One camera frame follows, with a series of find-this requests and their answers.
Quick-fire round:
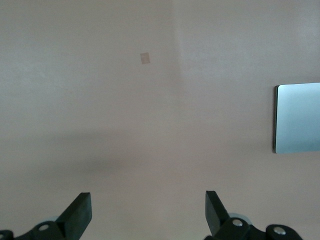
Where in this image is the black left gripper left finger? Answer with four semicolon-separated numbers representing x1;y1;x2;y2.
0;192;93;240

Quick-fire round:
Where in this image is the small brown tape patch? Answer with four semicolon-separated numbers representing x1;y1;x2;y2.
140;51;153;65

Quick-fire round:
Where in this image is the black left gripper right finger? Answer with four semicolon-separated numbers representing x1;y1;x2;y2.
204;190;304;240

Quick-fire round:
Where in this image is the silver grey laptop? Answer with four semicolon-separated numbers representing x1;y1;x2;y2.
273;82;320;155

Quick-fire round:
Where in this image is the brown table cover mat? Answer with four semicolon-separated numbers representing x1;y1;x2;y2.
0;0;320;240

